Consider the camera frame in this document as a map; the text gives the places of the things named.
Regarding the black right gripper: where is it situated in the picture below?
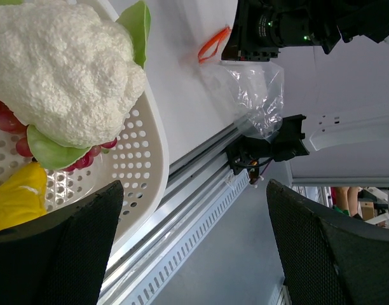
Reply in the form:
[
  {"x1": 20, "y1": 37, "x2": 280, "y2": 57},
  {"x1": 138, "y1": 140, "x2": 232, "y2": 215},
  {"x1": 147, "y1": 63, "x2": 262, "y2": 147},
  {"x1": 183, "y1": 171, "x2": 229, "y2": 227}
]
[{"x1": 221, "y1": 0, "x2": 341, "y2": 63}]

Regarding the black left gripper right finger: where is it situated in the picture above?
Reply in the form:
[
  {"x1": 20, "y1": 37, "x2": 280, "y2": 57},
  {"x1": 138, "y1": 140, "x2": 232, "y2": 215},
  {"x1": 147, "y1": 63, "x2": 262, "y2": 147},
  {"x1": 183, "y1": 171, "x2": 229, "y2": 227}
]
[{"x1": 266, "y1": 179, "x2": 389, "y2": 304}]

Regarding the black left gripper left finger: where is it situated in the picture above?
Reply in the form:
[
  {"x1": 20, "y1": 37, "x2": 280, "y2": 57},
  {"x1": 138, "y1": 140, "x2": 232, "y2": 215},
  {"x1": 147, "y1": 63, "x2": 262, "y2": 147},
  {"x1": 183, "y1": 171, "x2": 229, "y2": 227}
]
[{"x1": 0, "y1": 180, "x2": 124, "y2": 304}]

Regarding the clear zip top bag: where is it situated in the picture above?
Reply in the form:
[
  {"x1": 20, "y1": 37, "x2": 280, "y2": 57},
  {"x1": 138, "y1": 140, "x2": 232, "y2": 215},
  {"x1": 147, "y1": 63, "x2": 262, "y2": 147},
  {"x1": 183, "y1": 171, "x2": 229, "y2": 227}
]
[{"x1": 197, "y1": 25, "x2": 285, "y2": 144}]

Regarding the red grape bunch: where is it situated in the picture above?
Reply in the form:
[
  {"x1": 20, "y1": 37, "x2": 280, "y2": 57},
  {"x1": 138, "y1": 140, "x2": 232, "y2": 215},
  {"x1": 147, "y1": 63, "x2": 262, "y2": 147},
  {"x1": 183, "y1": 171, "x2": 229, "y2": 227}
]
[{"x1": 0, "y1": 62, "x2": 118, "y2": 173}]

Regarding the white cauliflower with leaves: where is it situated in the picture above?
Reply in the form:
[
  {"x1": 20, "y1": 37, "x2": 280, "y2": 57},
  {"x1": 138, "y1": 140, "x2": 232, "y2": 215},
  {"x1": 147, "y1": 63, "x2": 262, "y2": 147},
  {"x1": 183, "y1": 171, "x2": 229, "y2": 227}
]
[{"x1": 0, "y1": 1, "x2": 151, "y2": 170}]

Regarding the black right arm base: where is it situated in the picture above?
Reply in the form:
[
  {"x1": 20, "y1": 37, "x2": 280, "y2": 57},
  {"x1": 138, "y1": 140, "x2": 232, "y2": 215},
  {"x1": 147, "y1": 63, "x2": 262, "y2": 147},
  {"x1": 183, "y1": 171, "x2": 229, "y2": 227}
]
[{"x1": 226, "y1": 114, "x2": 310, "y2": 185}]

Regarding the yellow pear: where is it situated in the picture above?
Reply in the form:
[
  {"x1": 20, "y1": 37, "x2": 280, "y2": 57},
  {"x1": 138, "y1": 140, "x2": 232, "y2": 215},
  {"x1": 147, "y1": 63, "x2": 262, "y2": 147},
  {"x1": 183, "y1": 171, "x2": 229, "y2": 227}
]
[{"x1": 0, "y1": 162, "x2": 48, "y2": 231}]

